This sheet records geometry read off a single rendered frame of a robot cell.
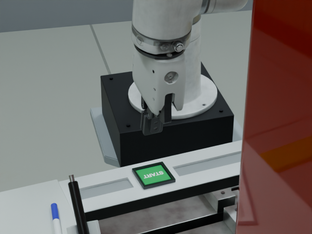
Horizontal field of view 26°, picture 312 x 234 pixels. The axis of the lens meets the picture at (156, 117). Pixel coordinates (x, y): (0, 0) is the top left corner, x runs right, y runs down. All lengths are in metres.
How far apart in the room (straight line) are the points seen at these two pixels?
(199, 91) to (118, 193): 0.41
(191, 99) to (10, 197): 0.48
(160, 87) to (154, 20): 0.11
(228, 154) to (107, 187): 0.22
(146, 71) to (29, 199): 0.28
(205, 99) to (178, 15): 0.54
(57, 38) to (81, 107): 0.85
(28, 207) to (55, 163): 1.83
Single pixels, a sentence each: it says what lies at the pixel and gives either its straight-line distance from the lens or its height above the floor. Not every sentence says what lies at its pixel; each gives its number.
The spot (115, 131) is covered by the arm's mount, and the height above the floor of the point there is 0.88.
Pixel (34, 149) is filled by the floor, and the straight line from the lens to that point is 2.99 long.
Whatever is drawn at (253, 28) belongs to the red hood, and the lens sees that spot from 0.39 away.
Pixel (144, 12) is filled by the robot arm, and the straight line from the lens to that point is 0.90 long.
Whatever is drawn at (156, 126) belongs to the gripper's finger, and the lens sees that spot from 1.05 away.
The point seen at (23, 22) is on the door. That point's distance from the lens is 4.16.
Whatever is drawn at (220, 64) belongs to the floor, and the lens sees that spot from 3.69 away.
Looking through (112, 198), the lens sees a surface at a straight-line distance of 1.08.
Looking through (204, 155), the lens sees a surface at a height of 0.96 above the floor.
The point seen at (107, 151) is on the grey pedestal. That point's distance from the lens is 1.44.
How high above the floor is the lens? 1.61
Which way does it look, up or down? 30 degrees down
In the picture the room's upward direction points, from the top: straight up
